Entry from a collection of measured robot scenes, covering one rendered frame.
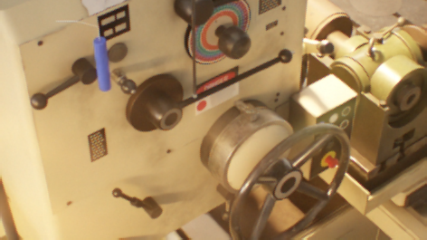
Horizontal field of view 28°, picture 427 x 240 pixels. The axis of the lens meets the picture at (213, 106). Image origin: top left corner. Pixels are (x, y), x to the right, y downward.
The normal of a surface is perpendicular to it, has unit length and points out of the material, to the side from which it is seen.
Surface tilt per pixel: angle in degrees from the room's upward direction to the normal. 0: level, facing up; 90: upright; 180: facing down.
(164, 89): 90
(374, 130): 90
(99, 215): 90
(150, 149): 90
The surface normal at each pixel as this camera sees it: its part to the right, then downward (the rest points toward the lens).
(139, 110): 0.60, 0.55
